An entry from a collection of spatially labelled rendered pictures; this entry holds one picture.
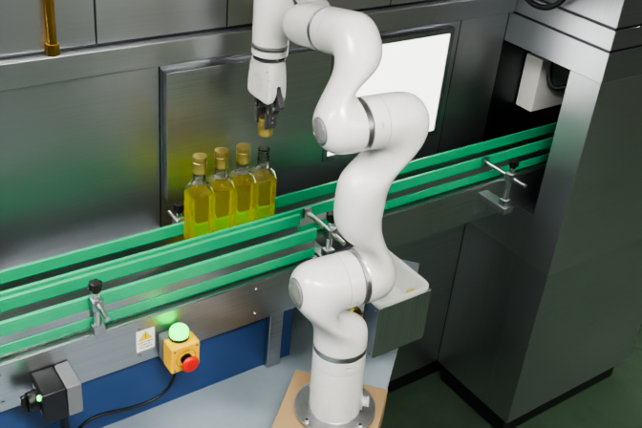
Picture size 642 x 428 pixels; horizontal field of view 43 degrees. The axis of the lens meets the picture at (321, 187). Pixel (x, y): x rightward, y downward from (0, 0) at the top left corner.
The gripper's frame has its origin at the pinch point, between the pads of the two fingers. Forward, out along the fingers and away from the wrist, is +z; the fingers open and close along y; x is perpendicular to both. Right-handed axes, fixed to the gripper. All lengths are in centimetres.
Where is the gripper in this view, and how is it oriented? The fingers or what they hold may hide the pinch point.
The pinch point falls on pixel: (266, 117)
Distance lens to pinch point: 195.2
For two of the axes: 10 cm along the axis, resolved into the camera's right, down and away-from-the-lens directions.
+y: 5.6, 4.5, -6.9
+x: 8.2, -2.2, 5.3
